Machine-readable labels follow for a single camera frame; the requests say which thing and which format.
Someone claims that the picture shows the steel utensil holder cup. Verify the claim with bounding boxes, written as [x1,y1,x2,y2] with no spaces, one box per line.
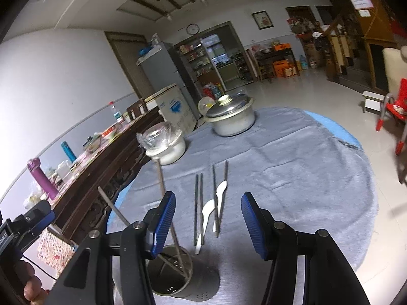
[147,245,220,301]

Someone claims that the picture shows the left hand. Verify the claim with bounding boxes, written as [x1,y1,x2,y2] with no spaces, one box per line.
[15,260,48,305]

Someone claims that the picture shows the dark carved wooden sideboard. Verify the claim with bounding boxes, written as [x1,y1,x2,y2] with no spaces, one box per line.
[48,108,164,245]

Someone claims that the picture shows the white ceramic spoon left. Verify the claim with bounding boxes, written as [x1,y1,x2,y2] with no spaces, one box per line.
[195,199,214,255]

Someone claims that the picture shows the white ceramic spoon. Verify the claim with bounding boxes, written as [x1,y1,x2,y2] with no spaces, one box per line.
[212,180,228,233]
[195,199,214,255]

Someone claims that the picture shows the purple thermos bottle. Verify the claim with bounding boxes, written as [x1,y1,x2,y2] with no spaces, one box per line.
[27,158,59,200]

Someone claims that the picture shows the dark chopstick pair right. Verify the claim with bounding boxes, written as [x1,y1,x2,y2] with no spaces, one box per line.
[219,160,229,233]

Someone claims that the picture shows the white ceramic spoon right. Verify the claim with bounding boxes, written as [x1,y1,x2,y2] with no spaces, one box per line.
[212,180,228,233]

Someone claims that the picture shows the teal thermos bottle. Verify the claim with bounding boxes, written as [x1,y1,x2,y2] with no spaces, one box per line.
[61,141,77,163]

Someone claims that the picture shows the white pot with plastic bag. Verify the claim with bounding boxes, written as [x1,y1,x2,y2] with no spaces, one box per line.
[137,121,186,165]

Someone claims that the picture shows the grey table cloth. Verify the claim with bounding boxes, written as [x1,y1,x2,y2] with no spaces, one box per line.
[107,108,378,304]

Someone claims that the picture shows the clear plastic bottle red cap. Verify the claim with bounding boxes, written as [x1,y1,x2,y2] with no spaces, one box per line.
[109,101,125,123]

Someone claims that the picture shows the white chest freezer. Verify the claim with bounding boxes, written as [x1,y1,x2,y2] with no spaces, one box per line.
[145,84,197,135]

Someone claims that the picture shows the aluminium pot with lid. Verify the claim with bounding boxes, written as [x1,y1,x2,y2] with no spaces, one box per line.
[203,94,256,137]

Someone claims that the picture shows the grey refrigerator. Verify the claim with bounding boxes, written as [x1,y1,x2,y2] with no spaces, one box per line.
[137,41,202,119]

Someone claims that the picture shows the white step stool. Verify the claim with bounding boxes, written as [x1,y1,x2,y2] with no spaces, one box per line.
[362,90,385,112]

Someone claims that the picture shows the red plastic chair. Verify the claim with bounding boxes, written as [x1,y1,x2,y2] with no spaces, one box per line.
[375,78,407,155]

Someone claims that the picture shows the round wall clock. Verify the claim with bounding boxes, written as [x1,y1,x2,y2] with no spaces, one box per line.
[186,23,200,36]

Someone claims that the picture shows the framed wall picture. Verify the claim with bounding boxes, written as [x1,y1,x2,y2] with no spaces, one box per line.
[251,10,274,30]

